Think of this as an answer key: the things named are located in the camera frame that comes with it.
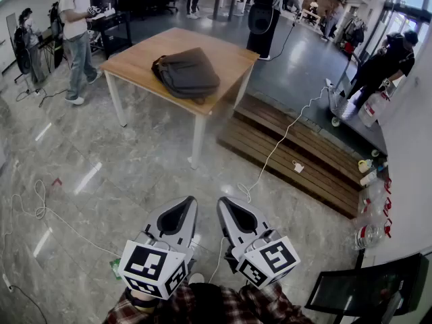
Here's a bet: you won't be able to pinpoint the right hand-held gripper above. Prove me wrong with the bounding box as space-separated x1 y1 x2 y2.
215 196 301 290

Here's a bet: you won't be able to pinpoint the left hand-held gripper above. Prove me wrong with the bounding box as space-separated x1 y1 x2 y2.
117 196 199 300

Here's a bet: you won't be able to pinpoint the dark grey backpack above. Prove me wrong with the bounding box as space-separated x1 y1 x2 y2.
151 47 221 106

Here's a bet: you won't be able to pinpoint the person's left forearm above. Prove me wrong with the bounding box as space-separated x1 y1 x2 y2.
103 281 190 324

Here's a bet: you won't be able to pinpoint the person's right forearm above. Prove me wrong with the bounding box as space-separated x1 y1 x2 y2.
219 280 315 324

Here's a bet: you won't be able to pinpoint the green packet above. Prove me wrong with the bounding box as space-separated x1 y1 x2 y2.
109 257 123 280

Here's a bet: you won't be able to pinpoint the person's torso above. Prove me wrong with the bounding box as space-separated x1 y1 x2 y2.
187 281 225 324

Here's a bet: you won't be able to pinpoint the black wrist watch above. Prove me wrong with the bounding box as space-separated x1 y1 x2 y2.
124 288 161 312

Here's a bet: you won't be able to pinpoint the brown wooden steps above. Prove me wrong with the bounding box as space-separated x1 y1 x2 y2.
217 92 369 219

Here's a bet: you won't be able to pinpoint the clear jug red cap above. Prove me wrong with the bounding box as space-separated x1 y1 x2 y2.
353 218 394 250
357 197 393 221
362 180 392 202

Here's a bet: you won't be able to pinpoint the black box on stand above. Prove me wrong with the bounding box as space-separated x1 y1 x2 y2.
305 253 431 317

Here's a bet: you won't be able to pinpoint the metal platform trolley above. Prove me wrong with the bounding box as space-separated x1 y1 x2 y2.
325 51 389 157

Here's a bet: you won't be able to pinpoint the wooden table white legs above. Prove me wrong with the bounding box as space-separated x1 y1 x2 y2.
99 27 261 171

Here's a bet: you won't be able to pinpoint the clear water jug red label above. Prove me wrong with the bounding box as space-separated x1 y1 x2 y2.
357 91 392 128

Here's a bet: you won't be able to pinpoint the black desk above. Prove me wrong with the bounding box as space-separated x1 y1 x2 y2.
88 10 133 60

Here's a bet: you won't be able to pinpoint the small white table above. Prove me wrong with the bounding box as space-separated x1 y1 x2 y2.
300 8 323 30

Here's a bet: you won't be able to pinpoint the coat rack with clothes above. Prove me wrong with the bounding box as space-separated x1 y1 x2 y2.
342 17 367 52

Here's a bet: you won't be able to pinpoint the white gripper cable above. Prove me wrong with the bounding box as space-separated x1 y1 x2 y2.
207 236 230 285

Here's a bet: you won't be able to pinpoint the long white floor cable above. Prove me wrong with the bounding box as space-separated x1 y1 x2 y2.
237 85 333 204

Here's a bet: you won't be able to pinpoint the thin white floor cable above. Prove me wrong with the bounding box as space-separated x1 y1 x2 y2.
0 179 122 295

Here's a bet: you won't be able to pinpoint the black floor cable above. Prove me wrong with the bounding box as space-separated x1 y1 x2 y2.
9 283 48 324

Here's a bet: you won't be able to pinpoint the black hanging cable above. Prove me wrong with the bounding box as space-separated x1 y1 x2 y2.
268 11 298 62

